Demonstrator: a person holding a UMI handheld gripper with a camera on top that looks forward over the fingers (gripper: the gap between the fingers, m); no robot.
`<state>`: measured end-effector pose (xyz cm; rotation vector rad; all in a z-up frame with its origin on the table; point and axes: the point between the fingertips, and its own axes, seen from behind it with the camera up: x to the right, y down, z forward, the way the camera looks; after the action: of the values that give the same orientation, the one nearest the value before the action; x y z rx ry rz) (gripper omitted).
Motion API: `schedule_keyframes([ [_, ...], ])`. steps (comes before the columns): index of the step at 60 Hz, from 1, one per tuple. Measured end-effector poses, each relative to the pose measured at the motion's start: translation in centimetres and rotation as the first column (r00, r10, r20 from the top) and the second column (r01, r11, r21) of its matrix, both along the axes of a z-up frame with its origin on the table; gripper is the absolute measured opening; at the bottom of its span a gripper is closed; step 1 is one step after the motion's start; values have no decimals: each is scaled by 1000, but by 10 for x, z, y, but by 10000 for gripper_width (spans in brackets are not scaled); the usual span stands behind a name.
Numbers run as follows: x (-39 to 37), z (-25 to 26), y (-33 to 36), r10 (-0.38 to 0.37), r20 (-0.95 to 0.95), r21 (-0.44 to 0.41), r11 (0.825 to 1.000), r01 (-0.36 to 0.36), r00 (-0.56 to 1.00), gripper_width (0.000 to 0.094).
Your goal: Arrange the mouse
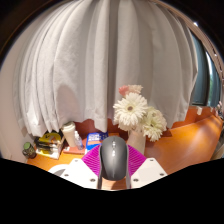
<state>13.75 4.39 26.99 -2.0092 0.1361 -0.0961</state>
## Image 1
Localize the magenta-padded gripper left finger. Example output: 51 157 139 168
60 144 103 190

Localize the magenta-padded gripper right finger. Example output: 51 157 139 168
125 144 168 190

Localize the dark grey computer mouse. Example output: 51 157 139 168
98 135 130 182

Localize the white ceramic vase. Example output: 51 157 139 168
126 129 147 156

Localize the thin red notebook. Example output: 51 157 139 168
62 145 86 156

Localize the small clear sanitizer bottle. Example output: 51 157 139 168
73 130 85 151

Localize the stack of black yellow books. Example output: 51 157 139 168
34 130 66 160

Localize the white and pink flower bouquet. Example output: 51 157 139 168
112 84 168 143

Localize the dark green mug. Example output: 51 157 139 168
21 141 37 160

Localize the white curtain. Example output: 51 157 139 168
13 0 199 138

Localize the dark-framed window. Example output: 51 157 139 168
189 29 223 108

